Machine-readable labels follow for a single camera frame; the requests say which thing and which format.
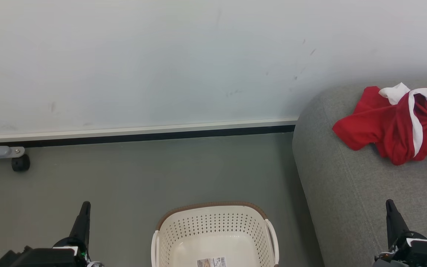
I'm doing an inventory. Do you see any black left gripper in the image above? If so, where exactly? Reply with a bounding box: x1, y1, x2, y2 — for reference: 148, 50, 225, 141
52, 201, 91, 267

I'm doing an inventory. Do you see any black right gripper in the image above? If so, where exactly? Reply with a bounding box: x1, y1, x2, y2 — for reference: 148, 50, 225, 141
372, 199, 426, 267

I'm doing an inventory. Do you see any red white sports jersey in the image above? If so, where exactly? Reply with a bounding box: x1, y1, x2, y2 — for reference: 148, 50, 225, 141
332, 82, 427, 181

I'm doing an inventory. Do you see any cream perforated laundry basket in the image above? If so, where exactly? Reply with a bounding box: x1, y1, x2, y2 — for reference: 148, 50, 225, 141
151, 201, 280, 267

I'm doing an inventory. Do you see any grey fabric sofa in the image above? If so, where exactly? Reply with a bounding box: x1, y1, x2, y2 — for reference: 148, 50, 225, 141
292, 79, 427, 267

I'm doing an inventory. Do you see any black caster wheel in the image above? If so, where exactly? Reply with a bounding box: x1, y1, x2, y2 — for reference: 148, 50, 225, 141
11, 154, 31, 172

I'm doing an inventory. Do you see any printed barcode sticker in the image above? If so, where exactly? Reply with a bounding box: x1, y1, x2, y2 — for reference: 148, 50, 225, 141
197, 256, 227, 267

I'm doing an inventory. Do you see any white black wall baseboard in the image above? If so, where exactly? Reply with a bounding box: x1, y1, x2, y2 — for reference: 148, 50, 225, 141
0, 118, 298, 148

